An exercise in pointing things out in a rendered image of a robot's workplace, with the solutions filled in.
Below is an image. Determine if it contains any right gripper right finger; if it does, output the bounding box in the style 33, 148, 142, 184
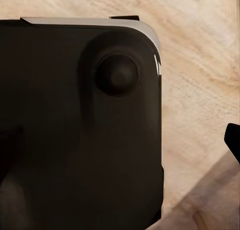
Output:
224, 123, 240, 163

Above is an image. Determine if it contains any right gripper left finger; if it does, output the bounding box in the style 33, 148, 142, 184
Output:
0, 123, 26, 183

